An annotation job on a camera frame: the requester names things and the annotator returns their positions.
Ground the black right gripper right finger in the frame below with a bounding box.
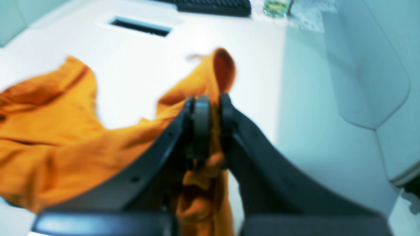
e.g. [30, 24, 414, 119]
[219, 93, 392, 236]

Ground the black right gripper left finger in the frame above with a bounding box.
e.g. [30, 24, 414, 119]
[31, 95, 210, 236]

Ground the orange t-shirt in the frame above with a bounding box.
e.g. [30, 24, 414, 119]
[1, 48, 236, 236]

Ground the clear glass bottle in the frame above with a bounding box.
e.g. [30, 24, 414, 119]
[263, 0, 295, 18]

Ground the black computer keyboard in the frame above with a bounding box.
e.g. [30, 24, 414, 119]
[159, 0, 252, 17]

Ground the white table cable grommet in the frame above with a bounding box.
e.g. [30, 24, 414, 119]
[95, 16, 175, 38]

